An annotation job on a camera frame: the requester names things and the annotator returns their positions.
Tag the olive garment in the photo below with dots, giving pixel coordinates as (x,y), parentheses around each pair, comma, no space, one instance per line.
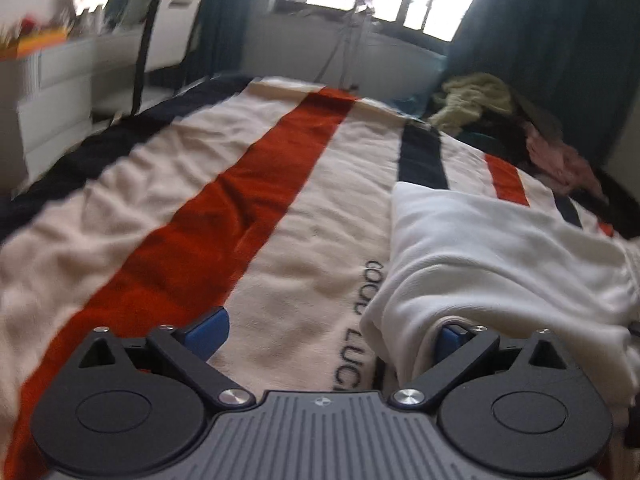
(540,115)

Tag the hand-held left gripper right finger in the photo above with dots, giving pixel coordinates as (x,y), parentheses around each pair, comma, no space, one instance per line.
(450,342)

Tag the small red item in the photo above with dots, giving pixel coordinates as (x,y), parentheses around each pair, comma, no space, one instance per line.
(31,25)

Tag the orange box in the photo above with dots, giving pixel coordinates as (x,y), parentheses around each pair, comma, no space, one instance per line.
(35,42)

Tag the white dresser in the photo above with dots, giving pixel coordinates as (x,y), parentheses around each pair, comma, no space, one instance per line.
(60,85)

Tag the pink garment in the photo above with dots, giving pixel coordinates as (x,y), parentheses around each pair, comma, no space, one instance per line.
(565,165)

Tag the white garment steamer stand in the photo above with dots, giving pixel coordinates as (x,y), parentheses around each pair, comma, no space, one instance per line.
(357,25)

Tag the green garment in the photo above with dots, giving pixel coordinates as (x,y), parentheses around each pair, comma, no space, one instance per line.
(475,137)

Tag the white chair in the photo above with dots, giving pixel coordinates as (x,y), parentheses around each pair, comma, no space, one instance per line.
(172,25)

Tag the black armchair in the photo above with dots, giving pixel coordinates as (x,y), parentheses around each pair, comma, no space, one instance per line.
(625,205)

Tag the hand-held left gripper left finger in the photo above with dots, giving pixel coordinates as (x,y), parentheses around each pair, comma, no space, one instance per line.
(207,332)

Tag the blue curtain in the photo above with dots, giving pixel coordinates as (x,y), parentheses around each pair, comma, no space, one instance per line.
(550,35)
(225,10)

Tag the white sweatshirt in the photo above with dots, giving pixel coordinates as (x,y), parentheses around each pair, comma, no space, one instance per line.
(500,260)

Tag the dark clothes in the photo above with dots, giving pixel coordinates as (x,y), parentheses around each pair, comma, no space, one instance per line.
(505,140)

